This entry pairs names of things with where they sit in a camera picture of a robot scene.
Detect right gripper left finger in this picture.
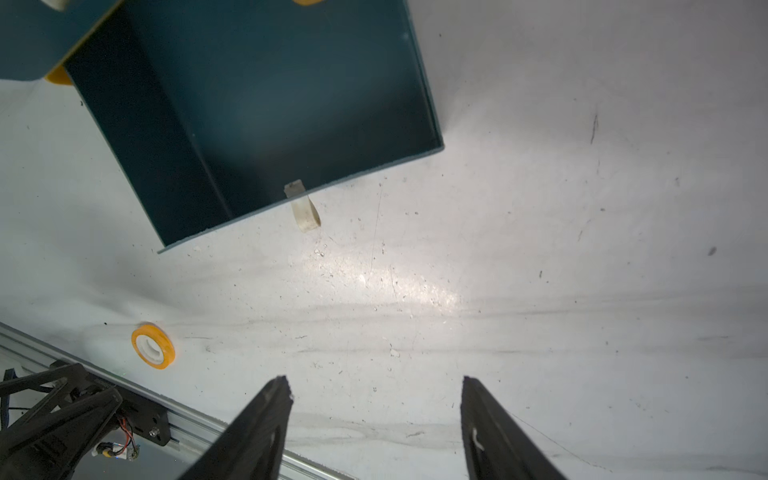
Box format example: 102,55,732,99
181,376,293,480

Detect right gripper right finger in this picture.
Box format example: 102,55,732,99
460,376,565,480

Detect teal three-drawer cabinet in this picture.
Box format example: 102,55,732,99
1,1,444,247

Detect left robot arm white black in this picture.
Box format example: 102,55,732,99
1,364,123,479

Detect orange tape roll left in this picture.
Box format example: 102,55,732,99
131,323,176,370

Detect yellow board under cabinet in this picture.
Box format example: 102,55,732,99
45,65,73,86

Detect aluminium mounting rail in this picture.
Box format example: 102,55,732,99
0,320,355,480

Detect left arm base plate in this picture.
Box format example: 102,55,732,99
57,372,171,446

